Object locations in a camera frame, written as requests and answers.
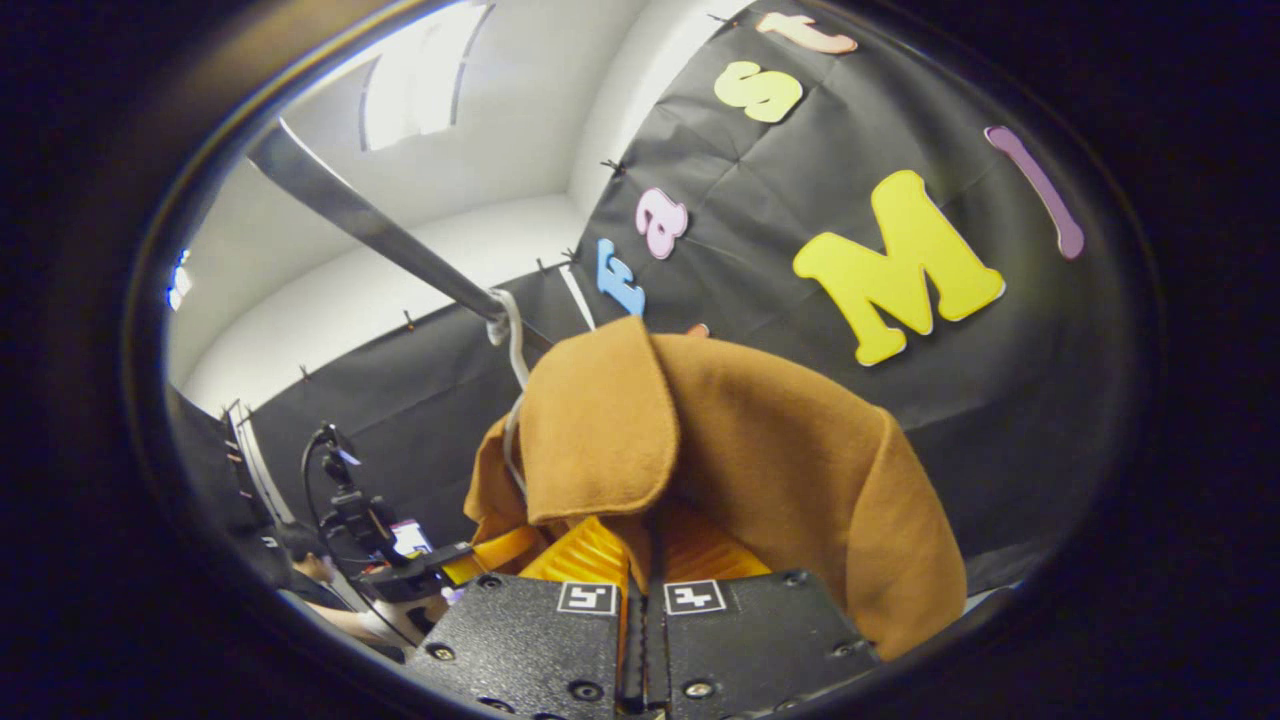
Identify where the large ceiling light panel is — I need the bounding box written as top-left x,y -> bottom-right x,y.
360,0 -> 496,151

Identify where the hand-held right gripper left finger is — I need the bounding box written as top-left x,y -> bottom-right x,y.
405,515 -> 633,719

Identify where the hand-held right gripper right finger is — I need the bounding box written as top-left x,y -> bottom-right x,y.
640,505 -> 883,719

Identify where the black clothes rack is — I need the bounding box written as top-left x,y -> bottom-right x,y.
245,118 -> 556,351

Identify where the white plastic hanger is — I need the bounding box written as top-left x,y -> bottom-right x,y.
487,288 -> 531,501

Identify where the brown jacket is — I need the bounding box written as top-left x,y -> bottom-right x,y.
462,315 -> 969,663

